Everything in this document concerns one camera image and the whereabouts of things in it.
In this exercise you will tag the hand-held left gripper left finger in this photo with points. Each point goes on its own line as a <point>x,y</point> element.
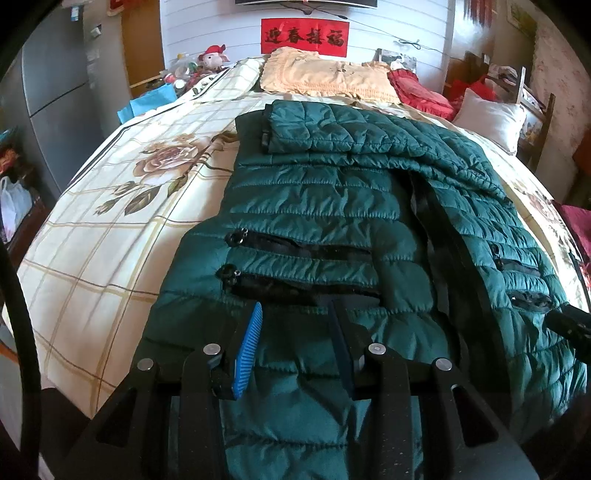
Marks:
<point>247,350</point>

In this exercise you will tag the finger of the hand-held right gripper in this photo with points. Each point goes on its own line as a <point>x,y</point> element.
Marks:
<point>572,327</point>

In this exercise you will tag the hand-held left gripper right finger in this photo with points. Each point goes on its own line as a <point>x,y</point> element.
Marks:
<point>342,357</point>

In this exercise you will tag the dark green puffer jacket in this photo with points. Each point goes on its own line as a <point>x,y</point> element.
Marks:
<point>323,207</point>

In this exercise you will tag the red clothes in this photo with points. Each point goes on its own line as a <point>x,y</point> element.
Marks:
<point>471,88</point>

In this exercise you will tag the magenta cloth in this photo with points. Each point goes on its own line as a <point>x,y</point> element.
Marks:
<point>575,230</point>

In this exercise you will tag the bed with floral plaid sheet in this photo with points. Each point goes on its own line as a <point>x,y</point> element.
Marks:
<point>115,240</point>

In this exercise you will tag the wooden chair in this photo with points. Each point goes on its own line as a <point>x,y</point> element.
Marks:
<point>545,124</point>

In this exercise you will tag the white pillow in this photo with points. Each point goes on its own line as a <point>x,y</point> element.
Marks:
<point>489,120</point>

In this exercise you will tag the light blue bag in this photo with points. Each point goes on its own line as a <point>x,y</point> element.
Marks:
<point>147,104</point>

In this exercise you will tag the red frilled pillow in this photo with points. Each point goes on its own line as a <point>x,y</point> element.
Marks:
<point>420,97</point>

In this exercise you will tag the white plastic bag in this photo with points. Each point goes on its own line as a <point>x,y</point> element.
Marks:
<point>14,207</point>

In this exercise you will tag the beige frilled pillow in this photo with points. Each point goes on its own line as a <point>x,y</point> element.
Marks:
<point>323,76</point>

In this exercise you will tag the pile of small toys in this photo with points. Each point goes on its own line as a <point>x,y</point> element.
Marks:
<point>180,74</point>

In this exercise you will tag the plush toy with red hat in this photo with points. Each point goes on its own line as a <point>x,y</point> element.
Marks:
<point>213,59</point>

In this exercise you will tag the framed photo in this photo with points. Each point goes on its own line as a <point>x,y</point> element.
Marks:
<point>397,59</point>

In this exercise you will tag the wooden door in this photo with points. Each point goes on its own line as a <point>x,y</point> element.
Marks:
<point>143,46</point>

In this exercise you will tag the grey refrigerator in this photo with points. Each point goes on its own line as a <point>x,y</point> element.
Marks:
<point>55,83</point>

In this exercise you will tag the red hanging decoration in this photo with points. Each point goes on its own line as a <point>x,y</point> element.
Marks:
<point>480,9</point>

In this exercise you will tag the red wall banner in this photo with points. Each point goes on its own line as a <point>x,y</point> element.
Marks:
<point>268,46</point>

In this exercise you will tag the framed wall picture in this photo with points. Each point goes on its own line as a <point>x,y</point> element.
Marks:
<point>521,16</point>

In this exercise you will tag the wall-mounted television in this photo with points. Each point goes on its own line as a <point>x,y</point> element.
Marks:
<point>304,2</point>

